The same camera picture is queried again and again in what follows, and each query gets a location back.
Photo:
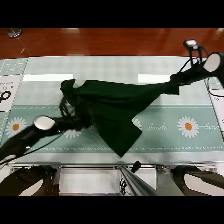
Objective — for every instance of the black garment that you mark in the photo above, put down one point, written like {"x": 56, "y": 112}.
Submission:
{"x": 115, "y": 110}

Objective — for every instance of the silver frame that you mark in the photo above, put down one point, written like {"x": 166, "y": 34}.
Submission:
{"x": 143, "y": 186}

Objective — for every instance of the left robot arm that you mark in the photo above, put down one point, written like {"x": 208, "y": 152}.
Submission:
{"x": 20, "y": 139}

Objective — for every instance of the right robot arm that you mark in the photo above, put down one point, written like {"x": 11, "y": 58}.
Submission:
{"x": 199, "y": 72}

